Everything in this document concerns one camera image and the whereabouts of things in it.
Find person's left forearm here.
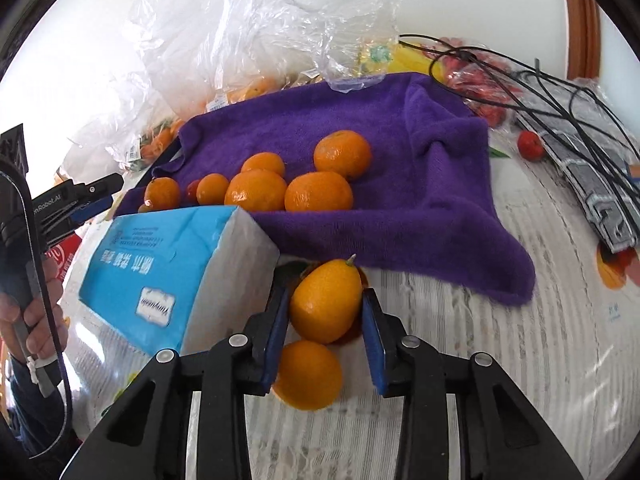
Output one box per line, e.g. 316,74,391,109
0,354,81,461

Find bag of red fruits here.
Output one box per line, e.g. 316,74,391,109
442,37,522,129

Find large round orange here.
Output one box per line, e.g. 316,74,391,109
284,171,354,213

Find wooden door frame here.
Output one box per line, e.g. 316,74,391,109
560,0,601,81

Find grey patterned pouch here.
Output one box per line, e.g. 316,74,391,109
514,77,640,254

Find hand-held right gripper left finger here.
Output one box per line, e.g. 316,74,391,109
60,280,292,480

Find red box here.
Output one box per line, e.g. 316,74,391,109
46,236,82,282

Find large orange with green stem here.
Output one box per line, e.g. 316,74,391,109
290,255,364,345

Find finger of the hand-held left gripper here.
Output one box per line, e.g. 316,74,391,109
69,172,125,201
46,195,117,250

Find person's left hand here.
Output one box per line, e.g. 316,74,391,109
0,255,67,362

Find purple towel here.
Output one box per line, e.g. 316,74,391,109
112,72,536,307

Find yellow snack package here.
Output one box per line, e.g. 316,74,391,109
359,42,442,79

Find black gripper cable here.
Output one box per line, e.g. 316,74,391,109
0,170,75,459

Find tangled black cable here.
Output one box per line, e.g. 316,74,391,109
397,34,640,196

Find blue tissue pack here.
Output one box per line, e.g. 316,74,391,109
77,204,281,357

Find crumpled clear plastic bag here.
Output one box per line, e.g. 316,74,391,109
129,0,402,107

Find medium orange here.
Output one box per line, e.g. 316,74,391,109
272,340,344,412
224,168,288,213
241,152,287,178
313,130,373,181

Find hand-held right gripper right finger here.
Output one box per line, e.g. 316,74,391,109
361,287,586,480

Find small orange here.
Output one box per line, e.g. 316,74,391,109
144,176,181,211
196,173,231,206

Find plastic bag with oranges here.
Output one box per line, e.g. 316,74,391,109
64,70,187,182

